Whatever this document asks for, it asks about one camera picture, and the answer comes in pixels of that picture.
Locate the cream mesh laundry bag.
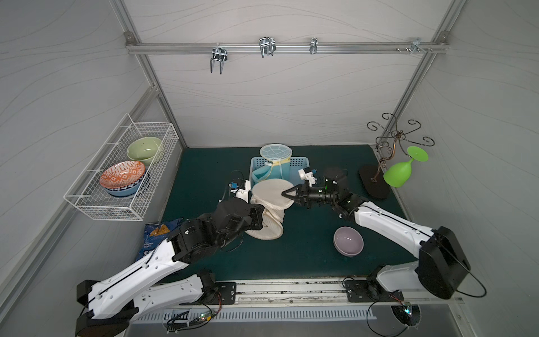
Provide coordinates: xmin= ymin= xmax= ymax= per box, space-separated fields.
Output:
xmin=246 ymin=179 xmax=294 ymax=241

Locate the teal mesh laundry bag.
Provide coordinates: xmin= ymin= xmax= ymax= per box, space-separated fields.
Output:
xmin=251 ymin=143 xmax=293 ymax=183

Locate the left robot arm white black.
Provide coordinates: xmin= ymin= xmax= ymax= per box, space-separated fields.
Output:
xmin=76 ymin=197 xmax=265 ymax=336

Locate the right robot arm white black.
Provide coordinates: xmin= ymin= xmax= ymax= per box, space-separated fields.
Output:
xmin=282 ymin=168 xmax=471 ymax=300

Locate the blue Doritos chip bag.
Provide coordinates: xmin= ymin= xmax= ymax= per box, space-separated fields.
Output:
xmin=136 ymin=218 xmax=184 ymax=261

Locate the light blue plastic basket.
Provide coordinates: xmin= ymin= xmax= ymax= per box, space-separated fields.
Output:
xmin=249 ymin=157 xmax=310 ymax=186

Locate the lilac bowl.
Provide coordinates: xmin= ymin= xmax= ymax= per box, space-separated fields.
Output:
xmin=333 ymin=227 xmax=364 ymax=257

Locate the green plastic wine glass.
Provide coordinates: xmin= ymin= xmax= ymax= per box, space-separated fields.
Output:
xmin=383 ymin=146 xmax=429 ymax=188

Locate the blue bowl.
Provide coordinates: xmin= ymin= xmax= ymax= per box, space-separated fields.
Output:
xmin=102 ymin=177 xmax=148 ymax=198

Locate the green ceramic bowl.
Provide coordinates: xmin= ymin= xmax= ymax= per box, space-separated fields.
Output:
xmin=126 ymin=137 xmax=164 ymax=167

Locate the orange patterned bowl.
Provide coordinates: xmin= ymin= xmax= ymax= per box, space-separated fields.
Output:
xmin=99 ymin=160 xmax=146 ymax=189

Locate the small metal hook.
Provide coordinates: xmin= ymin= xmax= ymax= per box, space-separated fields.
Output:
xmin=310 ymin=37 xmax=318 ymax=55

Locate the metal clip hook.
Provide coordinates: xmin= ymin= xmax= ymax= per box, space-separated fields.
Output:
xmin=259 ymin=37 xmax=277 ymax=58

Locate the double metal hook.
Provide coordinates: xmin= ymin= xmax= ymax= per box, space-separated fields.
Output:
xmin=210 ymin=46 xmax=228 ymax=74

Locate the right metal hook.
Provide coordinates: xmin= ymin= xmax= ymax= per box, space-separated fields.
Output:
xmin=396 ymin=38 xmax=434 ymax=55

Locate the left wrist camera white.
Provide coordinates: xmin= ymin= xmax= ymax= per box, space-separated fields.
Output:
xmin=229 ymin=179 xmax=251 ymax=203

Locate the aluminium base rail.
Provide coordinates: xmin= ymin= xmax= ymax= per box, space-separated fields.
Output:
xmin=125 ymin=275 xmax=464 ymax=308

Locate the copper wire glass stand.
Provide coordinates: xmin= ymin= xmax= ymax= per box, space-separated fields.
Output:
xmin=358 ymin=112 xmax=435 ymax=199

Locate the white cable duct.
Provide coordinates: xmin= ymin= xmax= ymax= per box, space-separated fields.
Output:
xmin=135 ymin=306 xmax=377 ymax=324

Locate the white wire wall basket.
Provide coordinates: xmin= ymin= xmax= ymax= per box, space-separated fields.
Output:
xmin=64 ymin=115 xmax=178 ymax=221

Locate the aluminium top rail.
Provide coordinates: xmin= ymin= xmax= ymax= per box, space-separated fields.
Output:
xmin=126 ymin=40 xmax=450 ymax=56

